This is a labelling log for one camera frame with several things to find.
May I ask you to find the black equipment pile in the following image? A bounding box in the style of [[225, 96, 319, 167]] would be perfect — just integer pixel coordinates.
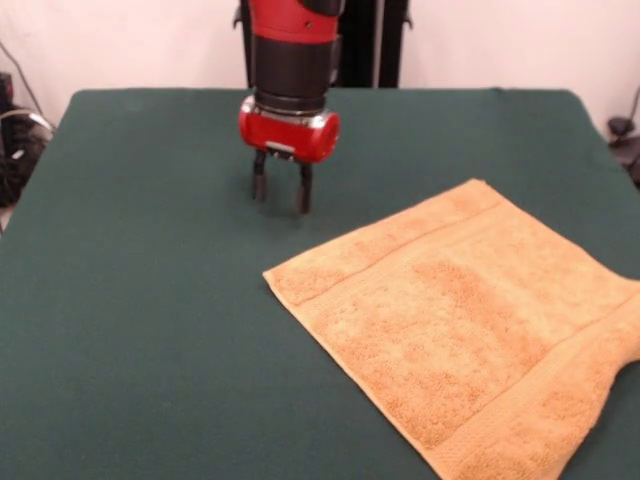
[[0, 102, 55, 207]]

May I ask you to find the black floor device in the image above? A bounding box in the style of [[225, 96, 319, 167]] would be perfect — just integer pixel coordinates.
[[607, 115, 640, 190]]

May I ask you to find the tan terry towel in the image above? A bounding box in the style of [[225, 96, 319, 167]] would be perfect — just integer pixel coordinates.
[[262, 178, 640, 480]]

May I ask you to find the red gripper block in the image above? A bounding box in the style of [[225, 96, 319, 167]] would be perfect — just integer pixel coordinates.
[[237, 95, 342, 215]]

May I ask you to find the thin grey cable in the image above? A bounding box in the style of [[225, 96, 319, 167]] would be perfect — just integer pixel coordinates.
[[0, 39, 54, 132]]

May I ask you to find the dark green table cloth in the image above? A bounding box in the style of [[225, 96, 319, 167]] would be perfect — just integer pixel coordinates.
[[0, 87, 640, 480]]

